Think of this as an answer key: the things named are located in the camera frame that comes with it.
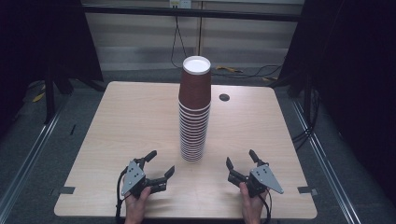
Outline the bundle of black cables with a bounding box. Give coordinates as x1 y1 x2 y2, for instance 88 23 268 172
291 88 322 151

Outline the black floor cable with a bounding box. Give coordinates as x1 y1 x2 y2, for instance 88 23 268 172
211 63 283 79

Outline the person's left hand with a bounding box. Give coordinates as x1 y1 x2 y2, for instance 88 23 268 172
123 186 152 224

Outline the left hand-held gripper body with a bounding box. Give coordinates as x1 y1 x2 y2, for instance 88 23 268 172
120 158 169 200

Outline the grey tape strip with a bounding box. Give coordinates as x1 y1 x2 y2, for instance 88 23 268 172
58 186 77 196
297 186 318 197

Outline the white wall outlet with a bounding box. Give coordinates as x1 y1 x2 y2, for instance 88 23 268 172
168 0 192 9

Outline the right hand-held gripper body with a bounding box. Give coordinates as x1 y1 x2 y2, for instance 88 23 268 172
227 163 285 199

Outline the black hanging wall cable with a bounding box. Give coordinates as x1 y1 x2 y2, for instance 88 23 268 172
170 15 188 69

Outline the stack of brown cups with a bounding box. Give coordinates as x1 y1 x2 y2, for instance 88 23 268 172
177 55 212 162

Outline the yellow floor tape piece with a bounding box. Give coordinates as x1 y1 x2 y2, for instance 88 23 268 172
32 91 47 104
216 64 244 75

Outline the black horizontal bar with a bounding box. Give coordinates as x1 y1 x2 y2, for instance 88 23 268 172
81 4 304 22

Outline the black curtain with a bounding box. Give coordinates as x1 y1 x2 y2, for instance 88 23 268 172
0 0 105 133
276 0 396 206

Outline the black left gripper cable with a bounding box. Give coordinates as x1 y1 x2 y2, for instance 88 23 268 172
115 166 130 224

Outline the metal floor rail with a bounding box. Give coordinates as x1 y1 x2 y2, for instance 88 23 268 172
0 102 68 216
290 99 362 224

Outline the black stand leg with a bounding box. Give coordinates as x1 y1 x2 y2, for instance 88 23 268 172
44 69 58 125

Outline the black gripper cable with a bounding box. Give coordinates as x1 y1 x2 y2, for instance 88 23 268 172
115 166 130 224
258 192 273 224

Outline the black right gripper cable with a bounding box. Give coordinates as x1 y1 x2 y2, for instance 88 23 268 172
258 192 273 224

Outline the person's right hand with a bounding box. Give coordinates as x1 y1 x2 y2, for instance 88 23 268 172
239 182 269 224

